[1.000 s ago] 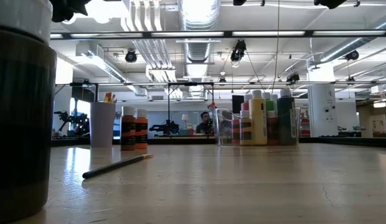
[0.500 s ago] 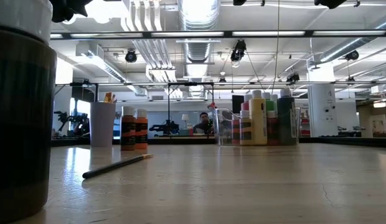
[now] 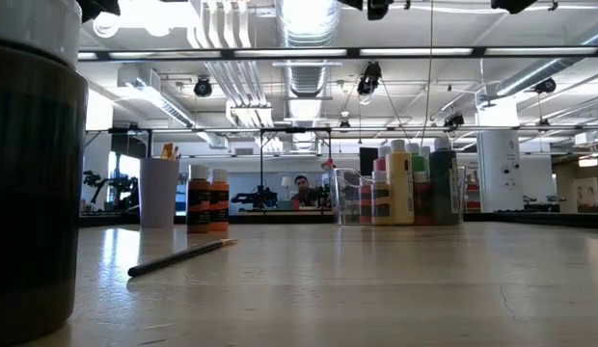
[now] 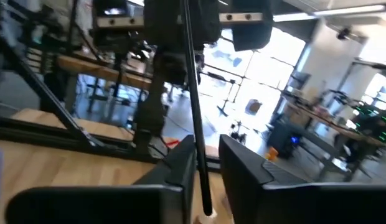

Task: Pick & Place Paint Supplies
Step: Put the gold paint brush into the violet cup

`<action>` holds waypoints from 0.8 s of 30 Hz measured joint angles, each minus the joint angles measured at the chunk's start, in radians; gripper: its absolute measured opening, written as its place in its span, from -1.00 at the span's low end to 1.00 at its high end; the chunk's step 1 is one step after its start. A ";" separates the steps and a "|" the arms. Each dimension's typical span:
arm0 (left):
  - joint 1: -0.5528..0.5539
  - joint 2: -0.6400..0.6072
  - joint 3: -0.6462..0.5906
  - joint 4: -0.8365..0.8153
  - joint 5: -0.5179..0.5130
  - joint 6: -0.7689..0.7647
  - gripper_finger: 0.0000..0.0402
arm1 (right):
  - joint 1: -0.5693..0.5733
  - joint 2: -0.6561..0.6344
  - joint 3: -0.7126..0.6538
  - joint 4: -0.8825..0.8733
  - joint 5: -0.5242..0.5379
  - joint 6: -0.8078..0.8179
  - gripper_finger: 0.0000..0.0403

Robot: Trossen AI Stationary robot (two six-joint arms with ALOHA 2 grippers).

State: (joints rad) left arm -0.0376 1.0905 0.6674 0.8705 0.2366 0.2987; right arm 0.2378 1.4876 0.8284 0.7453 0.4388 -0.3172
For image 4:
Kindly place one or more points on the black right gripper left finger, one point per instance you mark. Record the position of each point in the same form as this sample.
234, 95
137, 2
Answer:
174, 186

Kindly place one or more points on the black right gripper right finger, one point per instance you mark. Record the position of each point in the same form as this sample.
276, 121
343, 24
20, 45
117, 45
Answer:
252, 186

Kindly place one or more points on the orange paintbrush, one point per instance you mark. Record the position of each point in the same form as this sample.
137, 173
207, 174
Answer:
272, 154

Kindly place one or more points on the black computer tower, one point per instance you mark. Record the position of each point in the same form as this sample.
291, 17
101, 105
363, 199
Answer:
284, 140

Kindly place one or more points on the brown cardboard box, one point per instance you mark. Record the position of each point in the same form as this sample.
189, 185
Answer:
253, 107

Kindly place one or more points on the wooden top metal workbench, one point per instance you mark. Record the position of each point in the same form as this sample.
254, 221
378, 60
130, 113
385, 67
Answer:
330, 124
102, 73

